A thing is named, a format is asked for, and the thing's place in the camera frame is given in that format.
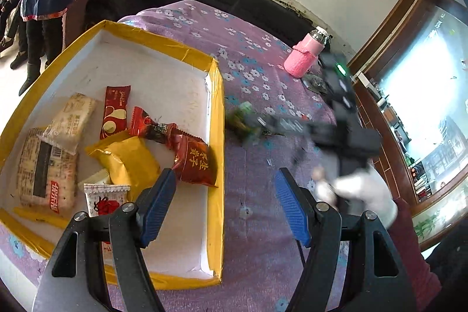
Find yellow snack packet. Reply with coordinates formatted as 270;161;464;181
85;136;161;201

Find green snack packet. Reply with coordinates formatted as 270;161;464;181
227;103;271;142

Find plastic bags and orange packets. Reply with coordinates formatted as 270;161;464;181
303;74;330;94

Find yellow-edged white box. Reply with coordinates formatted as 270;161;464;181
0;20;225;290

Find beige cracker packet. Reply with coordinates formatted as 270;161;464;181
38;93;97;155

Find red packet with white circle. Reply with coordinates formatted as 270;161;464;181
99;85;131;141

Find red and black candy packet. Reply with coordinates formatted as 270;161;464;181
129;106;187;150

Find white packet with red print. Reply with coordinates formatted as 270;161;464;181
83;183;131;218

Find person's right hand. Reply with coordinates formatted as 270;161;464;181
312;165;399;229

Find pink sleeved bottle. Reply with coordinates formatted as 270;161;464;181
284;26;331;79

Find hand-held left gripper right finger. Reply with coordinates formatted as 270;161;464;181
274;168;417;312

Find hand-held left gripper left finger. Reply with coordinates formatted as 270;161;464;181
32;168;178;312

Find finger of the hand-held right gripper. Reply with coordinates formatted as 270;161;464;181
252;114;316;133
267;131;319;166

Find brown brick-pattern headboard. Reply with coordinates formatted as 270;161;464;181
353;83;419;212

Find pale white snack packet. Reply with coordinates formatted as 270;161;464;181
78;169;112;188

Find large clear cracker packet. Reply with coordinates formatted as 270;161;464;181
15;127;79;229

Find wooden window frame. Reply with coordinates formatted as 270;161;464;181
347;0;468;251

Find person's right forearm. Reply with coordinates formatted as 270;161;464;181
387;198;444;312

